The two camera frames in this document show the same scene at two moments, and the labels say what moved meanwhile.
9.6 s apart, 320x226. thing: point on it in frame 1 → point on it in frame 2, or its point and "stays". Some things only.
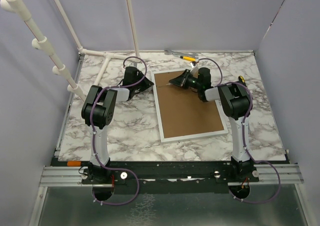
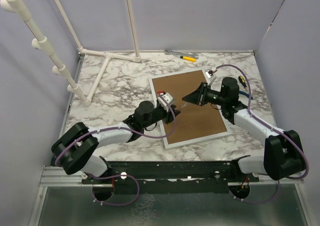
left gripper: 147,84 → 169,116
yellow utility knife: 188,58 stays
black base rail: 161,176 stays
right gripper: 180,80 → 195,97
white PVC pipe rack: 11,2 stays
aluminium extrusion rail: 62,176 stays
